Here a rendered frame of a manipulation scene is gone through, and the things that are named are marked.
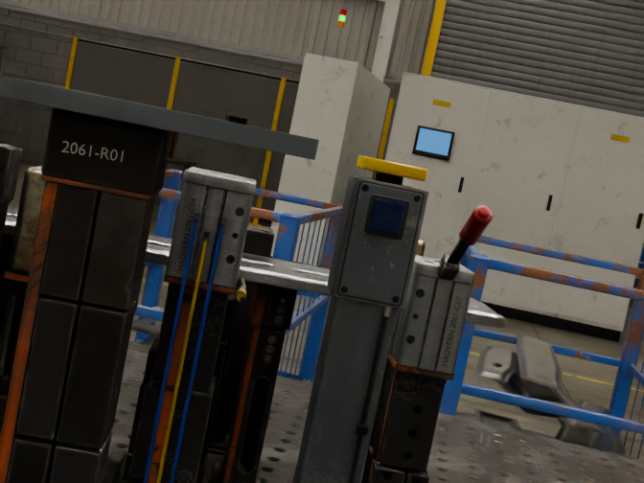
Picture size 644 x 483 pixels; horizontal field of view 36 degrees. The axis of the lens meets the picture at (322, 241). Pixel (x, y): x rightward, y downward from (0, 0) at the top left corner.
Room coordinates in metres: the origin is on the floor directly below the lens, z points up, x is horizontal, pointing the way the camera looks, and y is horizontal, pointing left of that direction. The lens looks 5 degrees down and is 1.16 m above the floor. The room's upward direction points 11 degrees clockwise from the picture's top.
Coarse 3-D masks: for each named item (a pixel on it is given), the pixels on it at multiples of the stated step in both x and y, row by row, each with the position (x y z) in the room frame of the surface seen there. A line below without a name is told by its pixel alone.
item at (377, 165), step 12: (360, 156) 0.94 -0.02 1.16; (360, 168) 0.93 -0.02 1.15; (372, 168) 0.90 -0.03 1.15; (384, 168) 0.90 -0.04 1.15; (396, 168) 0.90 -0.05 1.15; (408, 168) 0.90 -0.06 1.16; (420, 168) 0.90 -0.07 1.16; (384, 180) 0.91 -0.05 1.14; (396, 180) 0.92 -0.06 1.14; (420, 180) 0.90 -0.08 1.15
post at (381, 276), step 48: (384, 192) 0.89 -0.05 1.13; (336, 240) 0.94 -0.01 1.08; (384, 240) 0.89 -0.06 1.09; (336, 288) 0.89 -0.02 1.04; (384, 288) 0.89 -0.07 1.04; (336, 336) 0.90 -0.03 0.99; (384, 336) 0.90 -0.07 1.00; (336, 384) 0.90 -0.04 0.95; (336, 432) 0.90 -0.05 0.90; (336, 480) 0.90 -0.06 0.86
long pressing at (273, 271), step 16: (160, 240) 1.28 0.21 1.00; (160, 256) 1.15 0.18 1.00; (256, 256) 1.32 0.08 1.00; (240, 272) 1.16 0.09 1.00; (256, 272) 1.16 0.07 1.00; (272, 272) 1.16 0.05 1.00; (288, 272) 1.22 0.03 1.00; (304, 272) 1.27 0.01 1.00; (320, 272) 1.28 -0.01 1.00; (304, 288) 1.16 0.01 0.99; (320, 288) 1.17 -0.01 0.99; (480, 304) 1.29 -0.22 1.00; (480, 320) 1.18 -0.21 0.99; (496, 320) 1.19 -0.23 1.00
